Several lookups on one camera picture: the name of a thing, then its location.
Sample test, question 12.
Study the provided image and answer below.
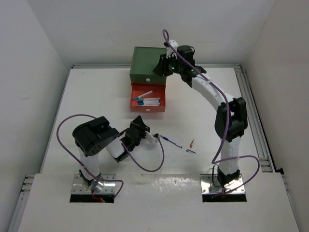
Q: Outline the light blue capped pen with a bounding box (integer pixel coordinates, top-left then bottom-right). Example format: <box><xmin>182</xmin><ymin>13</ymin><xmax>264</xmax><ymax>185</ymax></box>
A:
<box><xmin>133</xmin><ymin>90</ymin><xmax>153</xmax><ymax>101</ymax></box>

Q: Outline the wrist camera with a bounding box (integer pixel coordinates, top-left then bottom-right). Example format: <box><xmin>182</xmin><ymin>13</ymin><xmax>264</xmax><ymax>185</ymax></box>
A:
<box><xmin>145</xmin><ymin>132</ymin><xmax>159</xmax><ymax>145</ymax></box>
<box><xmin>165</xmin><ymin>40</ymin><xmax>179</xmax><ymax>59</ymax></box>

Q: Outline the metal base plate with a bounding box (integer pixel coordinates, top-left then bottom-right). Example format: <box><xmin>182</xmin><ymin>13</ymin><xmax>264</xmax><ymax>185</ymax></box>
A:
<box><xmin>71</xmin><ymin>174</ymin><xmax>116</xmax><ymax>195</ymax></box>
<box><xmin>200</xmin><ymin>174</ymin><xmax>245</xmax><ymax>195</ymax></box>

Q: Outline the teal capped marker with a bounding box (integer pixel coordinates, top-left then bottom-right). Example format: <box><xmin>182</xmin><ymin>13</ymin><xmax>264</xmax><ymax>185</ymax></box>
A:
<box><xmin>138</xmin><ymin>102</ymin><xmax>160</xmax><ymax>106</ymax></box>

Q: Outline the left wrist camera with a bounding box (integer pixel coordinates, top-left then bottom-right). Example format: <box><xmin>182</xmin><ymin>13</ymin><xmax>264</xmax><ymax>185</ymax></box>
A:
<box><xmin>145</xmin><ymin>132</ymin><xmax>159</xmax><ymax>145</ymax></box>

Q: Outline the dark blue pen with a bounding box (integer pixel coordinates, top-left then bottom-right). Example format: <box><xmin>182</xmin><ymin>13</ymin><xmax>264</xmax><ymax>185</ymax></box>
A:
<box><xmin>160</xmin><ymin>136</ymin><xmax>183</xmax><ymax>149</ymax></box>

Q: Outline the orange drawer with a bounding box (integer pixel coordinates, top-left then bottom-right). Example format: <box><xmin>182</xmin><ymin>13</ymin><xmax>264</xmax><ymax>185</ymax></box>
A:
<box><xmin>129</xmin><ymin>84</ymin><xmax>166</xmax><ymax>113</ymax></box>

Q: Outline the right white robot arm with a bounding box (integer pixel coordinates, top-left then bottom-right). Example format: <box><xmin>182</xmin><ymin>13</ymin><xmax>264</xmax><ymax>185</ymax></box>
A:
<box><xmin>153</xmin><ymin>43</ymin><xmax>248</xmax><ymax>187</ymax></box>

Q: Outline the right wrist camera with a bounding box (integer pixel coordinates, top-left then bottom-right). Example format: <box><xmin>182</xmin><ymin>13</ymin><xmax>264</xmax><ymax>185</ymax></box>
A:
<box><xmin>165</xmin><ymin>40</ymin><xmax>179</xmax><ymax>59</ymax></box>

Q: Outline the teal capped white pen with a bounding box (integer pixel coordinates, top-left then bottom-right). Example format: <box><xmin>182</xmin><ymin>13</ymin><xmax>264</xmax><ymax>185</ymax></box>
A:
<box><xmin>138</xmin><ymin>97</ymin><xmax>161</xmax><ymax>102</ymax></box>

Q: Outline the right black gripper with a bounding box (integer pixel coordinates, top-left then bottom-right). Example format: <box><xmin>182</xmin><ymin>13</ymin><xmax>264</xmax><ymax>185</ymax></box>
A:
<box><xmin>154</xmin><ymin>52</ymin><xmax>183</xmax><ymax>77</ymax></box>

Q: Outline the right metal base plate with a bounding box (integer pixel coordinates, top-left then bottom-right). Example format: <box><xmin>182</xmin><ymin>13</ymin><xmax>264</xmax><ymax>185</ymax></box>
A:
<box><xmin>200</xmin><ymin>174</ymin><xmax>245</xmax><ymax>195</ymax></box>

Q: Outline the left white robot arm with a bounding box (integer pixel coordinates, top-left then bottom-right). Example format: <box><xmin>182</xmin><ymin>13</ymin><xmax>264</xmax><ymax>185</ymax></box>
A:
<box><xmin>72</xmin><ymin>116</ymin><xmax>157</xmax><ymax>187</ymax></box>

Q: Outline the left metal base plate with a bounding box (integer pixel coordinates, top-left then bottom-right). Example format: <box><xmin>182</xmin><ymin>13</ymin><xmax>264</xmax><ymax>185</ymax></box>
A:
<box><xmin>71</xmin><ymin>174</ymin><xmax>116</xmax><ymax>195</ymax></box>

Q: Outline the green top drawer unit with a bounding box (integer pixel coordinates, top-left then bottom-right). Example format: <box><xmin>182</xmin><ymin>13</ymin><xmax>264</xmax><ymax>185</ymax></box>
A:
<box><xmin>129</xmin><ymin>46</ymin><xmax>166</xmax><ymax>85</ymax></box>

